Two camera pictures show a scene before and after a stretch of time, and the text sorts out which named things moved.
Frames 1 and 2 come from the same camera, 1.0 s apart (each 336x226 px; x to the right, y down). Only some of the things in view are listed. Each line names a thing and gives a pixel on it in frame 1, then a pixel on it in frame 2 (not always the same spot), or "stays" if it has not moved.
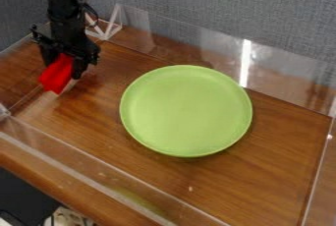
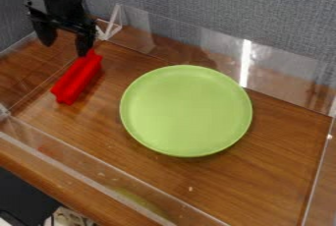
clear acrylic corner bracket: [103, 28] stays
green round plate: [185, 111] stays
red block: [57, 73] → [76, 77]
